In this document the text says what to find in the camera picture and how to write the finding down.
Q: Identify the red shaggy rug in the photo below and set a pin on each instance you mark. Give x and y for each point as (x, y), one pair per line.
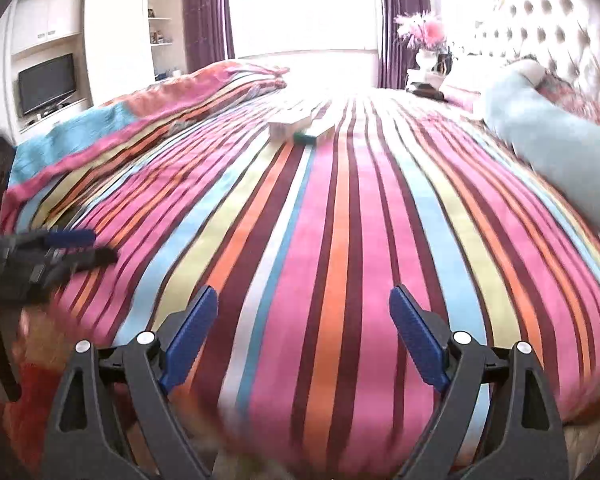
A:
(35, 400)

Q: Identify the striped bedspread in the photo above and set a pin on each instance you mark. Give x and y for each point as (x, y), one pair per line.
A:
(330, 260)

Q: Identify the pink flower bouquet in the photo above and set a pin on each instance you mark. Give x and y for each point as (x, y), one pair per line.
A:
(422, 30)

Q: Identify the green and white box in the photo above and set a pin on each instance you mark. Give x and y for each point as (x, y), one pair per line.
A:
(314, 132)

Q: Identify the folded striped quilt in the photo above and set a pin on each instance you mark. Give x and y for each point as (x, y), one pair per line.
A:
(130, 110)

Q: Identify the white wall cabinet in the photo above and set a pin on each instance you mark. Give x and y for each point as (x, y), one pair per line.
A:
(110, 35)

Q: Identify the white nightstand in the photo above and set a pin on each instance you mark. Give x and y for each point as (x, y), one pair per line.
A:
(422, 79)

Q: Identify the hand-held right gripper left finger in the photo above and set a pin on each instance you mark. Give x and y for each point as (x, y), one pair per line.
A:
(190, 335)

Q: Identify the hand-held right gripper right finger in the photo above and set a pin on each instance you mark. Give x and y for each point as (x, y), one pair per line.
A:
(420, 335)

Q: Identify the white cardboard box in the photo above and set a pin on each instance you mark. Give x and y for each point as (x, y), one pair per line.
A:
(289, 126)

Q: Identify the white vase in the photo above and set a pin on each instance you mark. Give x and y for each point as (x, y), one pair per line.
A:
(426, 59)

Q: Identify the light blue pillow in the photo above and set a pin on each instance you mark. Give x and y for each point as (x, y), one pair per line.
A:
(545, 130)

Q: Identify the bright window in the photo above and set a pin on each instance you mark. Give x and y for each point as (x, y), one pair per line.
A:
(305, 5)

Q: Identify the black flat television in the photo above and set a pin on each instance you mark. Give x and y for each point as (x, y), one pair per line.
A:
(47, 82)

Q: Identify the tufted white headboard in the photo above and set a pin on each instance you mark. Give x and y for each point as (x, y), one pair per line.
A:
(555, 25)

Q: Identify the floral patterned pillow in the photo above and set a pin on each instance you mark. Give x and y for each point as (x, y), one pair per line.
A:
(575, 97)

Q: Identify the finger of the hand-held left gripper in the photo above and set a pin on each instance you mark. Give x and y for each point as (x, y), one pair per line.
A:
(72, 237)
(87, 258)

